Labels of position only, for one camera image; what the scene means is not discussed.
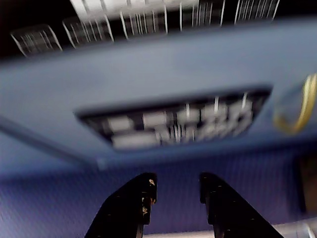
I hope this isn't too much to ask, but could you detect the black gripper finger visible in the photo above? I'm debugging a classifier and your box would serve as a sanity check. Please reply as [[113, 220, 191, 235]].
[[84, 173, 158, 238], [199, 172, 285, 238]]

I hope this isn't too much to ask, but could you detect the blue woven mat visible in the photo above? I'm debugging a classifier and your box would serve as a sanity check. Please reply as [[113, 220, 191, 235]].
[[0, 146, 317, 238]]

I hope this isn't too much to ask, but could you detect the wooden board with black rim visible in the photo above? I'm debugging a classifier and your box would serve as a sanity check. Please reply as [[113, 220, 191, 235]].
[[294, 156, 317, 217]]

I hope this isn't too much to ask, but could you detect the black dishwasher print panel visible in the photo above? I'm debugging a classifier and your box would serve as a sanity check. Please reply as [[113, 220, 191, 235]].
[[73, 85, 273, 152]]

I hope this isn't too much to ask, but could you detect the blue toy kitchen cabinet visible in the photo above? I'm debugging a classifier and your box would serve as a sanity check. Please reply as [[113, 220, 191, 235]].
[[0, 17, 317, 184]]

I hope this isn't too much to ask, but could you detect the beige cabinet handle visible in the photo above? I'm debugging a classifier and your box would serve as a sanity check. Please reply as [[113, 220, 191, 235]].
[[273, 73, 317, 135]]

